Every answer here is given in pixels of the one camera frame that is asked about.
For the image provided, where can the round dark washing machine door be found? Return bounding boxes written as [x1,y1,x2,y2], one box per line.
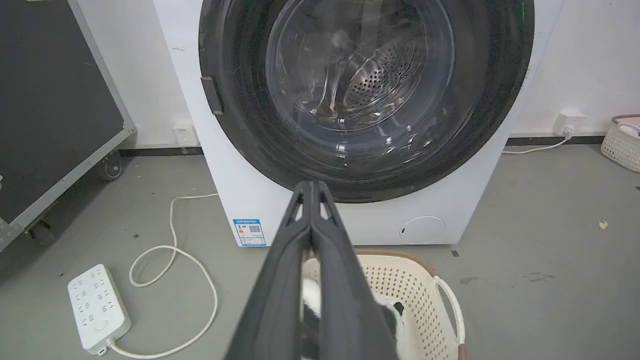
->
[198,0,535,204]

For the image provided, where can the white power strip cable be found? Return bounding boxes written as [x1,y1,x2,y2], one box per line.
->
[107,193,220,360]

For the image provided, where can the white power strip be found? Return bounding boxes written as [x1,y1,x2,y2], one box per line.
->
[67,264,132,356]

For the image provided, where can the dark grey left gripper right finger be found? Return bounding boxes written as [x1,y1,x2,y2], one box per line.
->
[311,180,401,360]

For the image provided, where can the black caster wheel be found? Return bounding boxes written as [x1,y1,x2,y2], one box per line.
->
[24,219,55,247]
[98,151,124,182]

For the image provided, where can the black and white plush toy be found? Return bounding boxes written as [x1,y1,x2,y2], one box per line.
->
[302,278,407,360]

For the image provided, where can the white plug cable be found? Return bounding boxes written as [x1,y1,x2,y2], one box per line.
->
[502,136,572,155]

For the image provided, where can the white woven basket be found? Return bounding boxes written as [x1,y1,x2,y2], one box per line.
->
[600,114,640,174]

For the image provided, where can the white wall socket with plug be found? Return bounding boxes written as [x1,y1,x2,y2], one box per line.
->
[552,111,586,139]

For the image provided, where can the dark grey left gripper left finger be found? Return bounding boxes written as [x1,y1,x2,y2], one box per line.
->
[224,180,314,360]

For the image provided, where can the black flight case on wheels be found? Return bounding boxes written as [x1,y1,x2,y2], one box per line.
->
[0,0,137,253]

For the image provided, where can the white front-load washing machine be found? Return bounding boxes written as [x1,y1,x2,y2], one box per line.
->
[152,0,565,248]

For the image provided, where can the cream perforated laundry basket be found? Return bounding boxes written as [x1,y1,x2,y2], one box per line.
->
[302,248,468,360]

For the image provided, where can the blue energy label sticker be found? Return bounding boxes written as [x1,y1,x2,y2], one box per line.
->
[232,218,267,247]

